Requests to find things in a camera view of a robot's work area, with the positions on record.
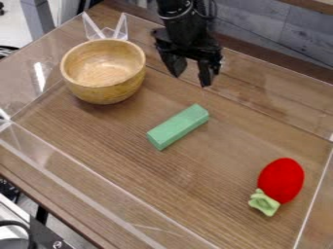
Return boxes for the clear acrylic tray walls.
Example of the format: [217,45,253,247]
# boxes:
[0,18,333,249]

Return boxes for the black cable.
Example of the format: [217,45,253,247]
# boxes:
[0,220,32,249]

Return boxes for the brown wooden bowl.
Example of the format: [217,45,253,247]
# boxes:
[60,39,146,105]

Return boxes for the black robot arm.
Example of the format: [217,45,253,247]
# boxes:
[151,0,222,88]

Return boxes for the black table leg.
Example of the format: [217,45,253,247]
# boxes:
[35,206,48,225]

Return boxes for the green rectangular stick block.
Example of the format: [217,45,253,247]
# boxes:
[147,104,210,151]

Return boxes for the black bracket with bolt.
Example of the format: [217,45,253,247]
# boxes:
[30,218,74,249]

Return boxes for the red plush strawberry toy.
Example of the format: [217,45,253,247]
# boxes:
[249,158,306,217]

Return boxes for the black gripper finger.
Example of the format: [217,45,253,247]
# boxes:
[198,59,221,88]
[159,51,187,78]

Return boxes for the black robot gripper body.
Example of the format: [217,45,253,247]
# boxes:
[150,9,224,64]

